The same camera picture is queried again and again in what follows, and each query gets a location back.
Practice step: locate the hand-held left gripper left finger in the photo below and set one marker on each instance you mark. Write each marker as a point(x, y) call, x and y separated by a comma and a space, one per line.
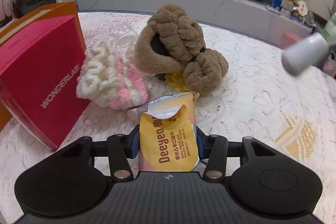
point(132, 145)

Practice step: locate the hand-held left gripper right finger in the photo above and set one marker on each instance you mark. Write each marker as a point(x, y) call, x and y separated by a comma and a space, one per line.
point(200, 145)

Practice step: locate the yellow wet wipes packet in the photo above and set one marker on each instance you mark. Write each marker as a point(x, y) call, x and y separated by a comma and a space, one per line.
point(168, 140)

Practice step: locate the pink white crocheted hat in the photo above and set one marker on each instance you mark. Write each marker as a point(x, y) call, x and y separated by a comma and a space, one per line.
point(113, 79)

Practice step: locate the brown knotted plush toy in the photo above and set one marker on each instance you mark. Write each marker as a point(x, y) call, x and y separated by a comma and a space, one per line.
point(183, 43)

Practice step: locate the grey cylindrical bin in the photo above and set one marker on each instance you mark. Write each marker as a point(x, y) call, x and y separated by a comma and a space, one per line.
point(305, 53)

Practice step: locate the orange cardboard box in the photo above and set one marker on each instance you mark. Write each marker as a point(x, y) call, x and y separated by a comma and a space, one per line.
point(52, 7)

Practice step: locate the white lace tablecloth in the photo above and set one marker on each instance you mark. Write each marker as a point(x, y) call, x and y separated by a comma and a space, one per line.
point(249, 113)

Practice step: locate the clear plastic bag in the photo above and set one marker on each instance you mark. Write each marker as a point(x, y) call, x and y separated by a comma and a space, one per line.
point(126, 48)

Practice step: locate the red storage box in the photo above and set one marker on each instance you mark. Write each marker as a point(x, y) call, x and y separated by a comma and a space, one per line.
point(39, 71)

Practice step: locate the pink stool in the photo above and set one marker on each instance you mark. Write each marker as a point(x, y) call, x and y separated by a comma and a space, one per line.
point(288, 39)

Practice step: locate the grey television console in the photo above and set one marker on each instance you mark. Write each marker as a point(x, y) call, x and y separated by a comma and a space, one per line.
point(189, 2)

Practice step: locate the pink bag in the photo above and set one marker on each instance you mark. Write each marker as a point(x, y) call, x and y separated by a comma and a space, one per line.
point(330, 62)

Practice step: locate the pink chair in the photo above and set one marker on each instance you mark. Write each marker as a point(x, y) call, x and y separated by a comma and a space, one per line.
point(5, 3)

